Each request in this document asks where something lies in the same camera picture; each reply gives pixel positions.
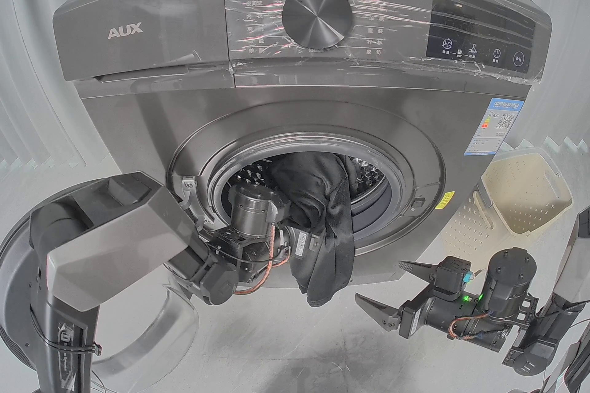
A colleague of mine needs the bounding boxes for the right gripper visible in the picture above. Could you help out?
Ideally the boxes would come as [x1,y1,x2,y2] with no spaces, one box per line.
[354,260,481,340]

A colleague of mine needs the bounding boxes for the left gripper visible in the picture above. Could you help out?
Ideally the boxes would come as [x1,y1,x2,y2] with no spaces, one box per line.
[282,226,324,266]

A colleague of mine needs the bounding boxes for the black garment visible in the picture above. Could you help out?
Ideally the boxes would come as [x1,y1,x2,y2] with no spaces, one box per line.
[266,151,355,308]

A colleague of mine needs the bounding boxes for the grey washing machine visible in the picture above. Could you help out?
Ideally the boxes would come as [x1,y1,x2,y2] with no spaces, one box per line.
[52,0,552,289]

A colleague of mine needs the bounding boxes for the cream laundry basket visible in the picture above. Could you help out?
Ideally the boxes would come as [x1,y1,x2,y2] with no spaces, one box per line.
[442,146,573,266]

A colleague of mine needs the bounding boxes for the washing machine door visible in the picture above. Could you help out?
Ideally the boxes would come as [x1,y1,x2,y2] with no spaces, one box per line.
[0,179,200,393]

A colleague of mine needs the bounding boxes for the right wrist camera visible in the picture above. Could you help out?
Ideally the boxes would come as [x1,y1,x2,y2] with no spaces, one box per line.
[435,256,474,295]

